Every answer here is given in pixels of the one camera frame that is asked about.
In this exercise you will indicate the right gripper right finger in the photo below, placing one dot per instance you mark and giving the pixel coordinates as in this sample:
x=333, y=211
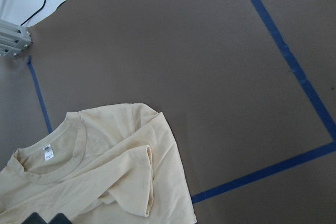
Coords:
x=57, y=216

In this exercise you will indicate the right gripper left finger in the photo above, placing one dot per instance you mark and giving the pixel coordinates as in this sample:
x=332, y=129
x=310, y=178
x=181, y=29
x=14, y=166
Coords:
x=34, y=218

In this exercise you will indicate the cream long-sleeve graphic shirt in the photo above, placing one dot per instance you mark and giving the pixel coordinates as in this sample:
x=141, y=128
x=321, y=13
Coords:
x=111, y=164

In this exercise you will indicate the aluminium frame post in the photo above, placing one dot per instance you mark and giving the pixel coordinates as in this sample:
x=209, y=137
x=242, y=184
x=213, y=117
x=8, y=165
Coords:
x=14, y=39

